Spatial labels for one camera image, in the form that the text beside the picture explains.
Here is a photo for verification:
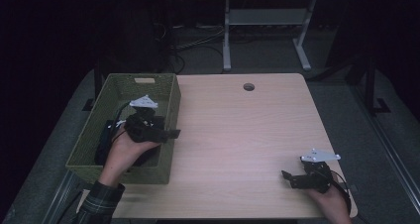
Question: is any right hand-held gripper black cable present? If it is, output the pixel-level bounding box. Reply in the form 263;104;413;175
329;169;353;216

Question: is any dark navy cloth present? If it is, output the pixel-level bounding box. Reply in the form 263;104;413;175
94;119;160;168

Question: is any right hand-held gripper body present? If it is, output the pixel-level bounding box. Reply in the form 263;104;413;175
289;148;341;194

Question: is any bundle of floor cables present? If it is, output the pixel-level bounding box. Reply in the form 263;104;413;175
155;22;229;74

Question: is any white metal stand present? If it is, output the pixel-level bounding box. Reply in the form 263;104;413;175
222;0;318;72

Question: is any black metal stand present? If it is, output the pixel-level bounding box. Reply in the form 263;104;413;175
363;52;392;116

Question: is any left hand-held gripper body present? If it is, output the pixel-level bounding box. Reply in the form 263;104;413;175
123;94;165;143

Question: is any person's right hand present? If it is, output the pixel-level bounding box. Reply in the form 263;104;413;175
305;185;353;224

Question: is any person's left hand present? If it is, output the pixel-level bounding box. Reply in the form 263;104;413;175
98;128;162;187

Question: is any green woven basket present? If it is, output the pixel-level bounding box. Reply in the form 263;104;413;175
64;72;182;185

